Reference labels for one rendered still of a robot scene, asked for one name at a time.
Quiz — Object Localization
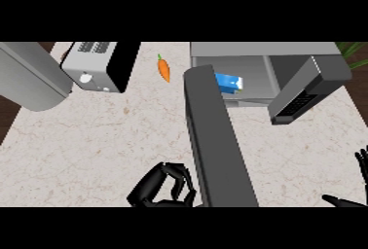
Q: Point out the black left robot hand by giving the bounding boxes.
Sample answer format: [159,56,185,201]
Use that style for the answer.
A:
[126,161,199,208]

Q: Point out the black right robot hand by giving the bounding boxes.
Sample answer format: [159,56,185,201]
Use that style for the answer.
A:
[321,148,368,208]

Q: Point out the dark grey microwave door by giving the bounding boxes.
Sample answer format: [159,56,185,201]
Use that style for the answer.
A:
[184,64,261,208]

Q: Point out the grey microwave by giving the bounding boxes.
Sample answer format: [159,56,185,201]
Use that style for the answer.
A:
[190,41,354,126]

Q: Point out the blue milk carton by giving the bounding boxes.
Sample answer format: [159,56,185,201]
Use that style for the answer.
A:
[213,72,244,95]

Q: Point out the orange carrot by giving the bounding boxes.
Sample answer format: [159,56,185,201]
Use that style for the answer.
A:
[156,53,173,84]

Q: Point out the grey and black toaster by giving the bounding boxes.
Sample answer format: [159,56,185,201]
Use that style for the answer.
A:
[61,41,144,94]

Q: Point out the grey rounded appliance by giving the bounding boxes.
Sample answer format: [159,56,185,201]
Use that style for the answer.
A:
[0,41,76,113]

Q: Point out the green potted plant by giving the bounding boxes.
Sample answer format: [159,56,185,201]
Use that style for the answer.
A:
[334,41,368,71]

